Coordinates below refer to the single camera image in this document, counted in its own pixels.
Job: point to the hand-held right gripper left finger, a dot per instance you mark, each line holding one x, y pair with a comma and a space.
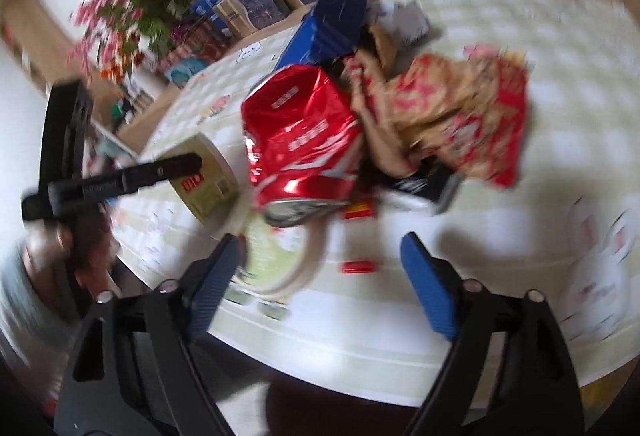
215, 276

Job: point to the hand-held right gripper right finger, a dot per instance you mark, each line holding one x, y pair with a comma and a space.
427, 286

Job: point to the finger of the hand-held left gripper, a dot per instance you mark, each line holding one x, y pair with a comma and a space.
150, 171

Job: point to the round green gold tin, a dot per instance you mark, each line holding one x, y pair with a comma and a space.
210, 186

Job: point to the black snack packet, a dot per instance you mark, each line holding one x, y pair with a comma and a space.
425, 183

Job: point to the crushed red soda can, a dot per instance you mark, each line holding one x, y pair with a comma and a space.
300, 131

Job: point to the person's left forearm grey sleeve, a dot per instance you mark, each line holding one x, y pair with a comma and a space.
25, 316

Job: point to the green white paper packet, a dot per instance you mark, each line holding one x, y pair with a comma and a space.
267, 246

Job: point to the small red wrapper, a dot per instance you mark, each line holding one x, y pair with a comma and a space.
357, 266

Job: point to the checked rabbit tablecloth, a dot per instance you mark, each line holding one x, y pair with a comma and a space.
500, 241

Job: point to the small red sachet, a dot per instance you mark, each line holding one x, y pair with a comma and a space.
360, 210

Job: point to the teal round item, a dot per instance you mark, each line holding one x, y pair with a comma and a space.
182, 71

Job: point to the patterned tin box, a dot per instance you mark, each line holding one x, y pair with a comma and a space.
200, 44

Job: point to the bright blue flat box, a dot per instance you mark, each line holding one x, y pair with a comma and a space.
210, 11

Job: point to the brown red snack bag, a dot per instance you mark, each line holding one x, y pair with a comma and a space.
450, 111

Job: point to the dark blue open box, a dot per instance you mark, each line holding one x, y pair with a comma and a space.
330, 21

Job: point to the crumpled white paper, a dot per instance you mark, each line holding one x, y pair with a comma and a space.
402, 19

